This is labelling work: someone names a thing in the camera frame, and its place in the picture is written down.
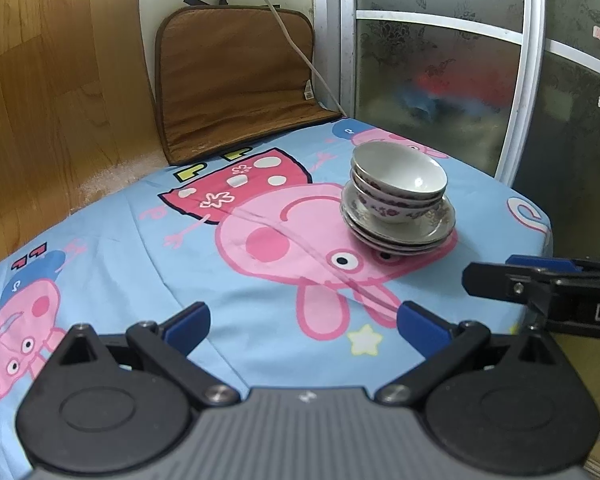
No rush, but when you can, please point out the brown seat cushion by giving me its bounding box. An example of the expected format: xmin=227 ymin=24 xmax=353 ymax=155
xmin=155 ymin=6 xmax=341 ymax=165

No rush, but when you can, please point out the blue cartoon pig tablecloth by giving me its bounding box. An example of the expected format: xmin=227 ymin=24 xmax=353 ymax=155
xmin=0 ymin=119 xmax=552 ymax=479

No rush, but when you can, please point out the white floral plate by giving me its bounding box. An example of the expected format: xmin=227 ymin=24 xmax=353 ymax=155
xmin=341 ymin=182 xmax=456 ymax=245

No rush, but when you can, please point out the white ceramic bowl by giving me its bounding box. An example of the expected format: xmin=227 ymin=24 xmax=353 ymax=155
xmin=351 ymin=141 xmax=449 ymax=200

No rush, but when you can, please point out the wood grain wall panel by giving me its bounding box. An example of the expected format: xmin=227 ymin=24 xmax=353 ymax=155
xmin=0 ymin=0 xmax=166 ymax=261

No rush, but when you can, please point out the frosted glass sliding door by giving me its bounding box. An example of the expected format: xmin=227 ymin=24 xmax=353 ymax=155
xmin=313 ymin=0 xmax=600 ymax=257

